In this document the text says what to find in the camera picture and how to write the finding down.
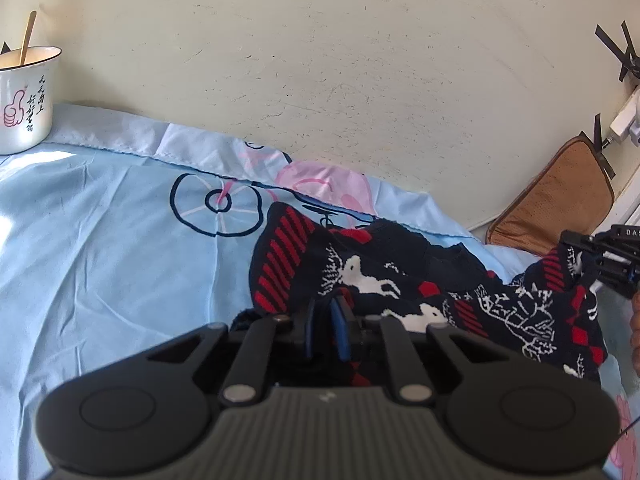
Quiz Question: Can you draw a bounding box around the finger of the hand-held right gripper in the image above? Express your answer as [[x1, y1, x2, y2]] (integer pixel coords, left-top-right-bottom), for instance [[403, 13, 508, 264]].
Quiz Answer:
[[559, 230, 609, 282]]

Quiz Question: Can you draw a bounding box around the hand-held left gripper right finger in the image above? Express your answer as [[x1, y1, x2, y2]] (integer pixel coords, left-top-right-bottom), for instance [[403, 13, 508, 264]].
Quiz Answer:
[[327, 296, 507, 406]]

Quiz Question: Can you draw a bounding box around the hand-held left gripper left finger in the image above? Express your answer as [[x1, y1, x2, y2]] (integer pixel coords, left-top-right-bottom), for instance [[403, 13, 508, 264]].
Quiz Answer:
[[145, 299, 321, 406]]

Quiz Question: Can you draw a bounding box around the navy red patterned knit sweater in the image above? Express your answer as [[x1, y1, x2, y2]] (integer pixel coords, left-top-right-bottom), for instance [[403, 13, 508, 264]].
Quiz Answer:
[[235, 202, 610, 386]]

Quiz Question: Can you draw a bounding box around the person's right hand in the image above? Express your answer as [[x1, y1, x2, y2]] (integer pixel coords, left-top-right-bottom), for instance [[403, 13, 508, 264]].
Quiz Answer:
[[629, 290, 640, 372]]

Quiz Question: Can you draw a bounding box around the brown seat cushion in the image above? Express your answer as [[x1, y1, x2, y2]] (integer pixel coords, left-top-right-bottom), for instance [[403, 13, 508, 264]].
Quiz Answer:
[[486, 132, 615, 257]]

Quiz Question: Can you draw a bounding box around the blue cartoon pig bedsheet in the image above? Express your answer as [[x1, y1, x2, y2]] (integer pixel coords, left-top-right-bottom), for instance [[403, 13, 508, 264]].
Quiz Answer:
[[0, 102, 640, 480]]

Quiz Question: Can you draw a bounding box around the white enamel mug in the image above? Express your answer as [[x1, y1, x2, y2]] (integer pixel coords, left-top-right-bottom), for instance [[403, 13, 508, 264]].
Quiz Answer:
[[0, 45, 64, 156]]

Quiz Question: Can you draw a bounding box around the wooden stir stick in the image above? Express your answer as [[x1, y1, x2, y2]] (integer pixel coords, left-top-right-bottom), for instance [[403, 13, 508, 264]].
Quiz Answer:
[[19, 10, 38, 68]]

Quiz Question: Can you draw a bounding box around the white window frame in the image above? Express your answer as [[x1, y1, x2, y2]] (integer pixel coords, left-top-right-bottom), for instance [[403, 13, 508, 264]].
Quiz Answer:
[[614, 160, 640, 227]]

